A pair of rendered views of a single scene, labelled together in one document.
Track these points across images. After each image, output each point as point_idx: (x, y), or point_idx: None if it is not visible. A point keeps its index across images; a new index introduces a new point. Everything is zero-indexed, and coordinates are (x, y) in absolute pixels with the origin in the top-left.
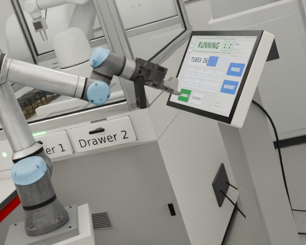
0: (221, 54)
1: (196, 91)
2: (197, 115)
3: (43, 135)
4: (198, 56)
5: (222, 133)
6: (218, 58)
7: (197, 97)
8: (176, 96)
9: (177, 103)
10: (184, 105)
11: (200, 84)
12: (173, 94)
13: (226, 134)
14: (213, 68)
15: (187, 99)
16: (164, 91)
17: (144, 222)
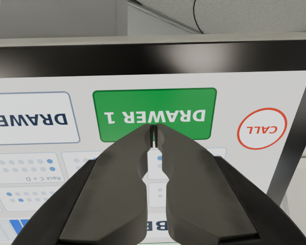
0: (10, 244)
1: (52, 145)
2: (35, 39)
3: None
4: (153, 233)
5: (100, 3)
6: (15, 236)
7: (11, 123)
8: (235, 99)
9: (209, 70)
10: (114, 72)
11: (47, 169)
12: (109, 146)
13: (77, 3)
14: (12, 216)
15: (108, 103)
16: (196, 171)
17: None
